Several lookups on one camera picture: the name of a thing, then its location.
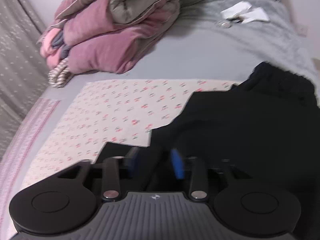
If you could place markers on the white paper left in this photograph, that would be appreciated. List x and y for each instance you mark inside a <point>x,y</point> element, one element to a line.
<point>236,10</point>

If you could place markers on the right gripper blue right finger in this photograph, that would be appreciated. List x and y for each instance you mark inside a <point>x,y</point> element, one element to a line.
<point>177,162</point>

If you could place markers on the black pants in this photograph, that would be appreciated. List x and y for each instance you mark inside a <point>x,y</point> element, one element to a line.
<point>266,127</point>

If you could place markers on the pink folded fleece blanket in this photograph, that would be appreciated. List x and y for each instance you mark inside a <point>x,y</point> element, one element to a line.
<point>52,55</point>

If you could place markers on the grey star curtain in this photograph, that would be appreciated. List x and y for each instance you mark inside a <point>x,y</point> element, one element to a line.
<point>23,70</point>

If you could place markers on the white paper right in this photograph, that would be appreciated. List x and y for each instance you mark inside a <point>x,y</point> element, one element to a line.
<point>257,14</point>

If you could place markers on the white paper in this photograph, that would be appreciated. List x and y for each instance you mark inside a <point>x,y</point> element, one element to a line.
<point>236,10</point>
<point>257,14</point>

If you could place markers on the grey bed sheet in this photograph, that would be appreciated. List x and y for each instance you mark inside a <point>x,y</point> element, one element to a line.
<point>195,48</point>

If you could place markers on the striped folded garment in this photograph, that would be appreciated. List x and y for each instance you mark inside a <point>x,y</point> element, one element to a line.
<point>60,75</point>

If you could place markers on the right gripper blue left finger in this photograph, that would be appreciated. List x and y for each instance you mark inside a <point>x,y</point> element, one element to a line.
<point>130,159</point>

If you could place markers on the cherry print white cloth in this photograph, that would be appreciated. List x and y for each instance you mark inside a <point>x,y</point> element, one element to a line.
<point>120,111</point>

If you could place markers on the pink striped knitted blanket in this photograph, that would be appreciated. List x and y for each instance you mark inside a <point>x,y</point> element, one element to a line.
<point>23,140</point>

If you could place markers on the small clear glass object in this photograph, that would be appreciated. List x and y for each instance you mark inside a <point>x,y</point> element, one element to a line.
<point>224,24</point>

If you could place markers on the mauve folded quilt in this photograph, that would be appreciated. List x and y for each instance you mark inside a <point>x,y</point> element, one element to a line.
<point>111,35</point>

